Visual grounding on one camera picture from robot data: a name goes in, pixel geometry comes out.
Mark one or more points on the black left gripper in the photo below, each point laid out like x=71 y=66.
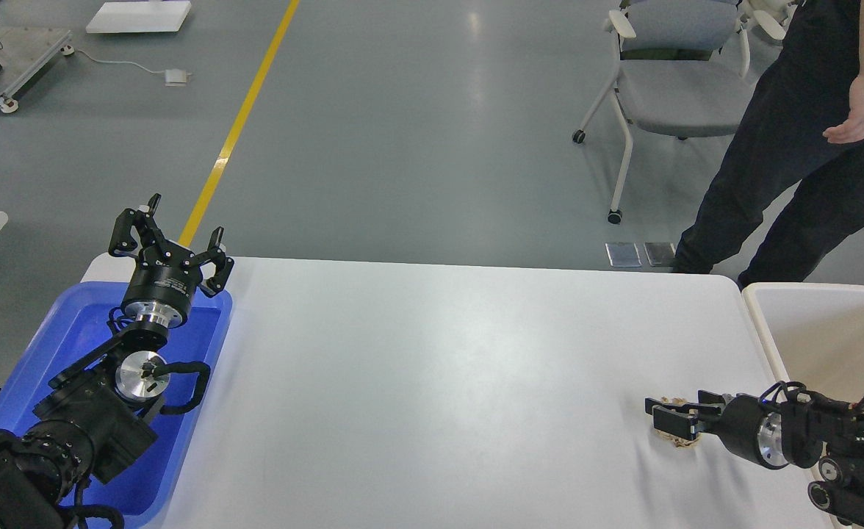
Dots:
x=162 y=287

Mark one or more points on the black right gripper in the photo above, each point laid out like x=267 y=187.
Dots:
x=747 y=429

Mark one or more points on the brown paper ball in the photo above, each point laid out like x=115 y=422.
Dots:
x=676 y=441

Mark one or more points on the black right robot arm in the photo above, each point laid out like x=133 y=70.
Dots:
x=787 y=425

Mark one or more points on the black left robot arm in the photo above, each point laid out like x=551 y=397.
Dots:
x=97 y=421

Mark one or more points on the beige plastic bin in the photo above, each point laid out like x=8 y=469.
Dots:
x=812 y=333

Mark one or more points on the metal floor socket plates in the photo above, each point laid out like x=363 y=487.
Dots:
x=647 y=254

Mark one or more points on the white flat board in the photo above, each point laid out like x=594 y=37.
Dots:
x=121 y=17

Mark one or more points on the blue plastic bin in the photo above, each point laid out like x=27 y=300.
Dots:
x=74 y=325

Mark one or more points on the person in black clothes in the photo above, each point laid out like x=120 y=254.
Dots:
x=779 y=145

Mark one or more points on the grey office chair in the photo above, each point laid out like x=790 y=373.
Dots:
x=679 y=69
x=773 y=17

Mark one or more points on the white power adapter with cable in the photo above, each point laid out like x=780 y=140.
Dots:
x=171 y=77

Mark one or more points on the aluminium frame cart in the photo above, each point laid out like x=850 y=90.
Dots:
x=24 y=52

